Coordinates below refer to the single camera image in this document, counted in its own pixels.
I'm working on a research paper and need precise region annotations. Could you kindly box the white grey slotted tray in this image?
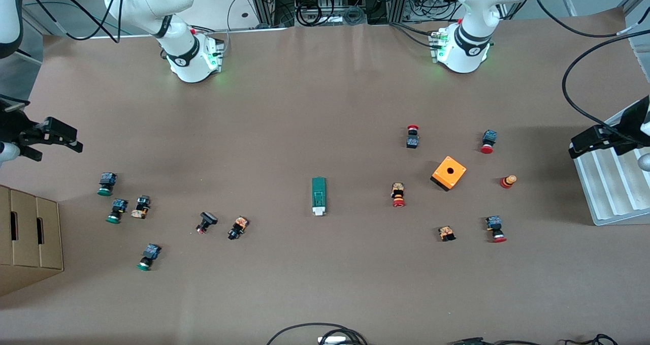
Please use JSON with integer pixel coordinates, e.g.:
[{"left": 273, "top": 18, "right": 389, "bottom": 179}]
[{"left": 573, "top": 109, "right": 650, "bottom": 227}]

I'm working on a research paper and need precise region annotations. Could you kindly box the green push button blue block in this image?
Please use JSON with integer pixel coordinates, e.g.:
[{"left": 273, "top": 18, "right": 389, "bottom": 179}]
[
  {"left": 106, "top": 198, "right": 129, "bottom": 225},
  {"left": 97, "top": 172, "right": 118, "bottom": 197},
  {"left": 136, "top": 243, "right": 162, "bottom": 272}
]

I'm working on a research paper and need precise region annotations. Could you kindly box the brown cardboard box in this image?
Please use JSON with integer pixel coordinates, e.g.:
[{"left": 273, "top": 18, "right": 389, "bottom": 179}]
[{"left": 0, "top": 184, "right": 64, "bottom": 297}]

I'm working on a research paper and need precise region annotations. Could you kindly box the black push button orange block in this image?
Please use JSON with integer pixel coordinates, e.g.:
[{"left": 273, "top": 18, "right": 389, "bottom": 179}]
[{"left": 227, "top": 215, "right": 250, "bottom": 241}]

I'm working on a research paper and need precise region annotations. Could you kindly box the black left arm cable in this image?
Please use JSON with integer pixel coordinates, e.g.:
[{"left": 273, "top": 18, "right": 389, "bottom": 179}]
[{"left": 533, "top": 0, "right": 650, "bottom": 147}]

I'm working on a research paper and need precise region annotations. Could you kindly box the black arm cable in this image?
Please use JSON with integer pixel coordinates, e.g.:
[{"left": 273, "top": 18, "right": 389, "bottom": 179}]
[
  {"left": 24, "top": 0, "right": 127, "bottom": 44},
  {"left": 533, "top": 0, "right": 650, "bottom": 147}
]

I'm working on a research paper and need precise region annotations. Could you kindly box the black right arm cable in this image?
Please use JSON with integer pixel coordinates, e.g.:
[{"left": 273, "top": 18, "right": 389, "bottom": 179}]
[{"left": 24, "top": 0, "right": 127, "bottom": 44}]

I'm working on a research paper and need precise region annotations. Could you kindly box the orange button enclosure box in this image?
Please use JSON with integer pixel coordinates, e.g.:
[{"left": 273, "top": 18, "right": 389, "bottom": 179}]
[{"left": 430, "top": 155, "right": 467, "bottom": 192}]

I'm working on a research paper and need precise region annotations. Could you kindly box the black cable bundle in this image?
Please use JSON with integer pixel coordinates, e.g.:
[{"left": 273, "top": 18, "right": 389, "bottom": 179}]
[
  {"left": 448, "top": 337, "right": 541, "bottom": 345},
  {"left": 563, "top": 334, "right": 619, "bottom": 345}
]

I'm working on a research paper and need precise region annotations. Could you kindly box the black coiled cable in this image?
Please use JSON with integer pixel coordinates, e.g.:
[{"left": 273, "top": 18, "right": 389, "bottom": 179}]
[{"left": 344, "top": 6, "right": 367, "bottom": 26}]

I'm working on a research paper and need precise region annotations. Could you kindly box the black looped cable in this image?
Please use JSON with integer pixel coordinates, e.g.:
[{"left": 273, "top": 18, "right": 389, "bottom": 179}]
[{"left": 266, "top": 323, "right": 368, "bottom": 345}]

